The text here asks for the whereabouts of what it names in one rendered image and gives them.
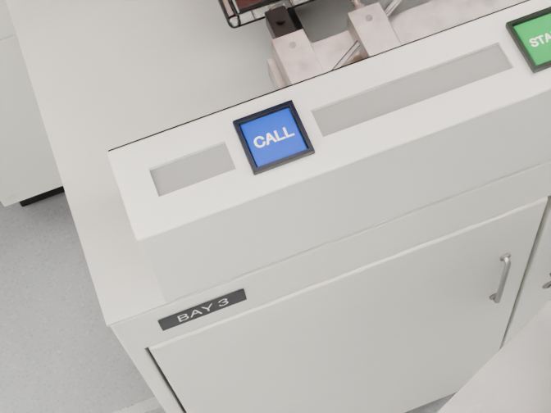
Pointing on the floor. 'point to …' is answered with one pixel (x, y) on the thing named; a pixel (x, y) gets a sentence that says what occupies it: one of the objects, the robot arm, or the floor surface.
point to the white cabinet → (360, 313)
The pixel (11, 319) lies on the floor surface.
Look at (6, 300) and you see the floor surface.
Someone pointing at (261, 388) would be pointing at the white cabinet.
